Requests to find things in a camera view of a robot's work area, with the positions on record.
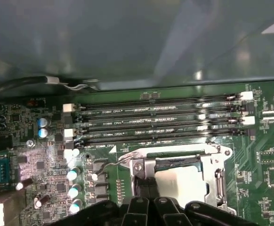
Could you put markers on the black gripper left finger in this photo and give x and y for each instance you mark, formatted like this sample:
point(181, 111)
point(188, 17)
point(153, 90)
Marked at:
point(137, 214)

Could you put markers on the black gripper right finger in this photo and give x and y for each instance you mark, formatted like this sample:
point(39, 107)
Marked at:
point(164, 214)

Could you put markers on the silver CPU plate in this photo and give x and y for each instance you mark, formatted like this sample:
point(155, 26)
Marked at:
point(181, 183)

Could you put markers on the thin metal locking lever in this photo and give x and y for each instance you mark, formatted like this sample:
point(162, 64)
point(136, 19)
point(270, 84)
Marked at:
point(223, 188)
point(114, 163)

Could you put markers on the metal socket cover frame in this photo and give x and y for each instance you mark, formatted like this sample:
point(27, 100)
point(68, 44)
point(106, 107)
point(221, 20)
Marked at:
point(210, 169)

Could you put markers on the CPU socket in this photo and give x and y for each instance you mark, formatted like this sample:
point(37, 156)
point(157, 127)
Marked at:
point(138, 167)

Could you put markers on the silver blue-top capacitor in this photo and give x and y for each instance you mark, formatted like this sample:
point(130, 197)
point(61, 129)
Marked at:
point(44, 122)
point(74, 191)
point(44, 132)
point(73, 174)
point(75, 207)

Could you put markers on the green motherboard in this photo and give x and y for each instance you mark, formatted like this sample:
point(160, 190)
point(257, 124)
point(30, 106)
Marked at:
point(250, 188)

